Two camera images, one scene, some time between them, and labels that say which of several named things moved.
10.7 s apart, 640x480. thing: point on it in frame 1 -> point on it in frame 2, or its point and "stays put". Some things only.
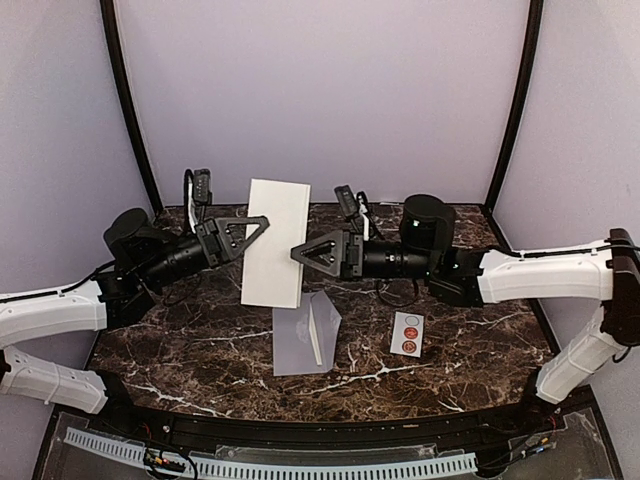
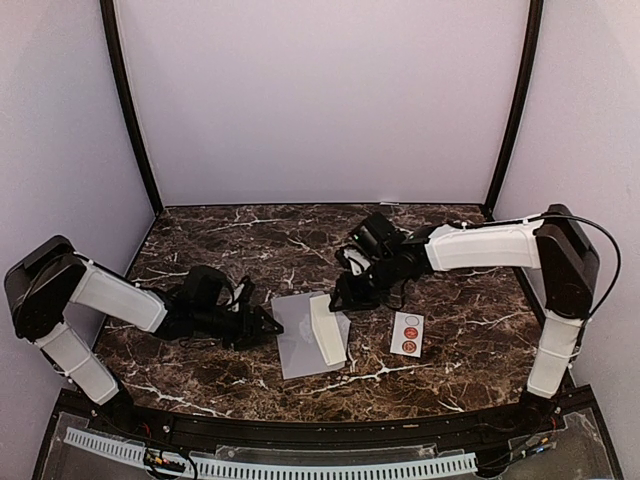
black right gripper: [342, 260] -> [352, 299]
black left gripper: [222, 246] -> [246, 332]
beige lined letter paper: [272, 275] -> [326, 330]
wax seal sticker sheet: [407, 335] stays put
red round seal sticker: [411, 332] stays put
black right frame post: [520, 104] stays put
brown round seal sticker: [409, 346] stays put
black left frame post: [109, 16] stays put
